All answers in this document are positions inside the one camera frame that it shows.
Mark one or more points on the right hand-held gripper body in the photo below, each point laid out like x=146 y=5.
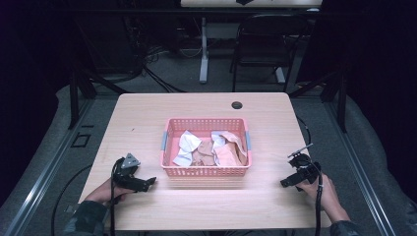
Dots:
x=305 y=165

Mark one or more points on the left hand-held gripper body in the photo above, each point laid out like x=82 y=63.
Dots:
x=126 y=170

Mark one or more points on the person's right hand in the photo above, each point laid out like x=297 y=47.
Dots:
x=319 y=195

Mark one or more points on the person's left hand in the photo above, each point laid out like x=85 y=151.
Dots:
x=105 y=193

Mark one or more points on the pink plastic basket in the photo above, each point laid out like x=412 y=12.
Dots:
x=206 y=172

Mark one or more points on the brown sock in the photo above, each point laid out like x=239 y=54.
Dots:
x=205 y=154

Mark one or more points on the peach pink sock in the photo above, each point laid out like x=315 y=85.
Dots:
x=231 y=154

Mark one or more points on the black metal stand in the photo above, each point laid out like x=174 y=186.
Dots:
x=341 y=101
x=73 y=98

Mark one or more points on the small white sock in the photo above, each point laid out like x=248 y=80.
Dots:
x=218 y=140

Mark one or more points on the black folding chair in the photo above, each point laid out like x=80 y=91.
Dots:
x=267 y=42

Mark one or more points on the white-legged desk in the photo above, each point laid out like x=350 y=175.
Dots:
x=204 y=59

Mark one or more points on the black square floor frame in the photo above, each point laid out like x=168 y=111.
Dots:
x=80 y=140

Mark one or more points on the aluminium floor rail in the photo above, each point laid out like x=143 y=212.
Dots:
x=42 y=177
x=360 y=177

